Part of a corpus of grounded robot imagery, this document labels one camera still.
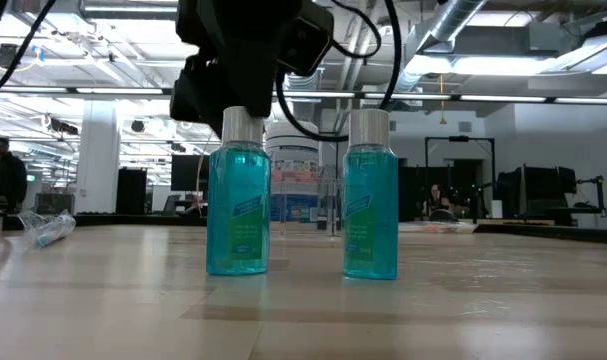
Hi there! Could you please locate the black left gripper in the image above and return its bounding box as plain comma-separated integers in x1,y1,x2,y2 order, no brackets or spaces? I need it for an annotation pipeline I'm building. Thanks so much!
170,0,304,137

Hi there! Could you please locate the teal mouthwash bottle white cap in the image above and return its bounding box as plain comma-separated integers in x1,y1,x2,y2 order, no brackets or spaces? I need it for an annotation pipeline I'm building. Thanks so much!
341,108,400,281
205,105,273,276

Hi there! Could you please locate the clear acrylic organizer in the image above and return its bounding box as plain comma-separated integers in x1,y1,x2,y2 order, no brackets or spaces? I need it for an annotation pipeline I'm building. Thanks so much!
271,177,344,237

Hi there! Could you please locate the blue toothbrush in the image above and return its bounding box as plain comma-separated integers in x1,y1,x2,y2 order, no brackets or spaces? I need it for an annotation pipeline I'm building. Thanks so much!
17,209,78,250

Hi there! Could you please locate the orange toothbrush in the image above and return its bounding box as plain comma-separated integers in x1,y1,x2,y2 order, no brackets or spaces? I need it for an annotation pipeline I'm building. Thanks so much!
397,221,477,235

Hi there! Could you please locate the black robot station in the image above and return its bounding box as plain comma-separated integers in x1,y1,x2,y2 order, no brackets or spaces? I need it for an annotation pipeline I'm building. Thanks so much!
496,164,607,226

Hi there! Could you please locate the white wipes canister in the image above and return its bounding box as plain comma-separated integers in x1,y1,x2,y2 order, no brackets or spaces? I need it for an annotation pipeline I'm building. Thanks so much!
264,119,320,224

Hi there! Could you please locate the black monitor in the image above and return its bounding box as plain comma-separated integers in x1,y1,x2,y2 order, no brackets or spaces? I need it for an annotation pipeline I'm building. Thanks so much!
170,154,210,193

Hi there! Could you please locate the black cabinet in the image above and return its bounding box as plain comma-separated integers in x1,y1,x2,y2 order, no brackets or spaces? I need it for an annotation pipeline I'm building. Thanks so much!
115,167,148,216

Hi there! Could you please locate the white square pillar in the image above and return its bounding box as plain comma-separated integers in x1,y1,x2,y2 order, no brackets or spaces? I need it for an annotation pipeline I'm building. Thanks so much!
75,99,122,215

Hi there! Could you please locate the person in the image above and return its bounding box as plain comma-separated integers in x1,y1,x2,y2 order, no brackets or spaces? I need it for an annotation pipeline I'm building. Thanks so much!
0,137,29,214
422,183,459,223

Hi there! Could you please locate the grey ventilation box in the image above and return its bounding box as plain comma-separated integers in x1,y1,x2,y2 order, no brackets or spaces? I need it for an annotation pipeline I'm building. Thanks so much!
452,22,564,57

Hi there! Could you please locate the wide silver air duct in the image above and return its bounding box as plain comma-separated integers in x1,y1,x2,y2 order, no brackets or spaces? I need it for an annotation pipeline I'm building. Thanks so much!
285,69,325,94

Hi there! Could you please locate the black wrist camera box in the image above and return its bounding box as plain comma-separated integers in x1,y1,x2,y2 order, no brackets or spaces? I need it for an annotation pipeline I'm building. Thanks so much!
277,2,335,77

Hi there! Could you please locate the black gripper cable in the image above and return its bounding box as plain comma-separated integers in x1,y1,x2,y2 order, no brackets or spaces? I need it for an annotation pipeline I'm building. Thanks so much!
275,0,403,144

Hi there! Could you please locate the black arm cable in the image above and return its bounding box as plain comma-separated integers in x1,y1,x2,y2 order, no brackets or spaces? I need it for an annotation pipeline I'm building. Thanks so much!
0,0,58,104

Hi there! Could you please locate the black ceiling cable reel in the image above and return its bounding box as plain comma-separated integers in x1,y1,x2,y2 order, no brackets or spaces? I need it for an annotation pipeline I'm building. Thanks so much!
0,43,22,70

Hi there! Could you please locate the black frame rig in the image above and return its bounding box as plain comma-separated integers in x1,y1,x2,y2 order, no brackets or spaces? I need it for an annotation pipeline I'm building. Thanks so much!
424,135,497,224

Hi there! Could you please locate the slim silver air duct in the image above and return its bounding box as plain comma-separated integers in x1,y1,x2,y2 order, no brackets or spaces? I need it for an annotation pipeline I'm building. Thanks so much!
400,0,489,109

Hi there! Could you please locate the ceiling light rail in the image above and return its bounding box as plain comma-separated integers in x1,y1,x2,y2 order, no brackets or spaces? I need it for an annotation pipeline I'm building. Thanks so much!
0,85,607,106

